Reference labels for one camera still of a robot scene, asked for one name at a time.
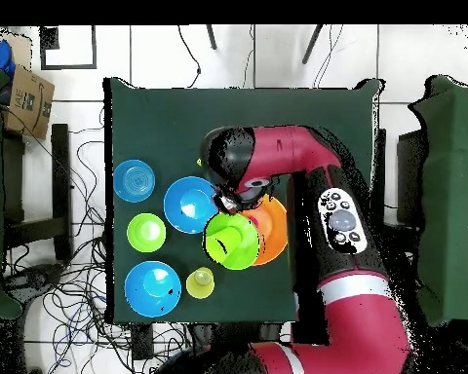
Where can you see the red cup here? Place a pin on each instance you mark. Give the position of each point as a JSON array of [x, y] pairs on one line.
[[254, 223]]

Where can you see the large blue bowl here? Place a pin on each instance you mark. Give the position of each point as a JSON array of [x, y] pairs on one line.
[[148, 296], [187, 191]]

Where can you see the green cup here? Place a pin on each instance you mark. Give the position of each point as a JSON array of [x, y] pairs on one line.
[[226, 243]]

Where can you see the large green bowl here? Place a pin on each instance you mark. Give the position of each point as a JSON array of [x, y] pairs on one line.
[[245, 249]]

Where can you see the large orange bowl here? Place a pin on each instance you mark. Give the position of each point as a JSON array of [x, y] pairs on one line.
[[275, 233]]

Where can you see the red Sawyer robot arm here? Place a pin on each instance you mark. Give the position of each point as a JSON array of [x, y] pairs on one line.
[[355, 319]]

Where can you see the pale translucent yellow cup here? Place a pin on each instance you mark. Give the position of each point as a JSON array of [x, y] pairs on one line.
[[200, 288]]

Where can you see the small green bowl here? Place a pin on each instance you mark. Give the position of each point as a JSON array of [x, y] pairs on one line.
[[138, 233]]

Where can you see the small blue bowl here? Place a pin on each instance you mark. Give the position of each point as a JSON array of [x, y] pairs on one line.
[[134, 181]]

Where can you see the dark green table cloth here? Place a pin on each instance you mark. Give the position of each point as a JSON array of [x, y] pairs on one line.
[[160, 117]]

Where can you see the black stand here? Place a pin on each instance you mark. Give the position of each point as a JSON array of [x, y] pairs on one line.
[[234, 331]]

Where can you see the black power strip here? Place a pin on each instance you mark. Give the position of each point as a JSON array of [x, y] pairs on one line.
[[142, 343]]

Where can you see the black tripod leg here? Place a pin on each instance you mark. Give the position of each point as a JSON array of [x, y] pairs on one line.
[[312, 43], [211, 37]]

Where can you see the printed cardboard box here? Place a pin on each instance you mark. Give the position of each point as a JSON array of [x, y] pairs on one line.
[[27, 113]]

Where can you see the blue bag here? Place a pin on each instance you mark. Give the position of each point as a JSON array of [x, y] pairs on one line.
[[2, 56]]

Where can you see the black chair frame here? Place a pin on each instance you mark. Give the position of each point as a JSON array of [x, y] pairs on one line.
[[60, 175]]

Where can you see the black square floor frame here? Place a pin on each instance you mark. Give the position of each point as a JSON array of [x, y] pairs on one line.
[[48, 41]]

